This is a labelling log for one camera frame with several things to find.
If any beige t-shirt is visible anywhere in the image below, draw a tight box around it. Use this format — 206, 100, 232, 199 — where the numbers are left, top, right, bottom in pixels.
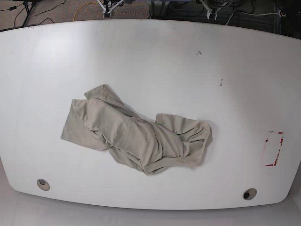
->
61, 85, 212, 175

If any red tape rectangle marking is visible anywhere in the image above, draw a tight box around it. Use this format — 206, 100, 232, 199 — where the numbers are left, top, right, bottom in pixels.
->
263, 131, 284, 167

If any black tripod stand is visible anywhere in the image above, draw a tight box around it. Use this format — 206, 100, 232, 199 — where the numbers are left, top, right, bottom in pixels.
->
21, 0, 41, 28

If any yellow cable on floor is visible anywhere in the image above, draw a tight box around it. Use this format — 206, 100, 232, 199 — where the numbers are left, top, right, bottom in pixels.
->
73, 4, 88, 21

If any right table cable grommet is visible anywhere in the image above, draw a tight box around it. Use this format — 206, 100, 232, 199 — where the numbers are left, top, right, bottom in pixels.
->
243, 188, 257, 201

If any table cable grommet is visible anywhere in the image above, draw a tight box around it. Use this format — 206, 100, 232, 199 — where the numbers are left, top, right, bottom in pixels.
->
243, 188, 257, 201
37, 179, 50, 191

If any left table cable grommet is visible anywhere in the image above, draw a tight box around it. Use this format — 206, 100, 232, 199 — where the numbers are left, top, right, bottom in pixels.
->
37, 179, 50, 191

